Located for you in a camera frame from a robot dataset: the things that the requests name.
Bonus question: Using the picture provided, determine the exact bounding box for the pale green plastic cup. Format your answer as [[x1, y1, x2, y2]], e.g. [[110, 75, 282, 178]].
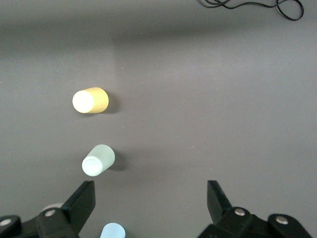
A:
[[81, 144, 116, 177]]

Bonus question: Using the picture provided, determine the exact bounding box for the light blue plastic cup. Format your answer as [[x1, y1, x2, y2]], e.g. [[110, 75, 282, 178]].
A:
[[100, 222, 126, 238]]

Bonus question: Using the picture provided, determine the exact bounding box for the dark grey table mat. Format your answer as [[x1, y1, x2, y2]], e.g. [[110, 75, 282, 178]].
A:
[[0, 0, 317, 238]]

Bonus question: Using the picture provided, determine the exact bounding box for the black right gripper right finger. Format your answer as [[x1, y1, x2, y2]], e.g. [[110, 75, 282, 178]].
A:
[[198, 180, 313, 238]]

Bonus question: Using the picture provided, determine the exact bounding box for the loose black cable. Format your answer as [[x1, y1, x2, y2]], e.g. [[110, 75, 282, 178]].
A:
[[198, 0, 304, 21]]

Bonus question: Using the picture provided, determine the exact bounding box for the yellow plastic cup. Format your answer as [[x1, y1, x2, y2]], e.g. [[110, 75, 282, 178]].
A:
[[72, 87, 109, 114]]

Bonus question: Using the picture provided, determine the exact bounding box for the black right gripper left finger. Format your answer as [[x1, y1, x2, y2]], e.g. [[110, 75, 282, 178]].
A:
[[0, 180, 96, 238]]

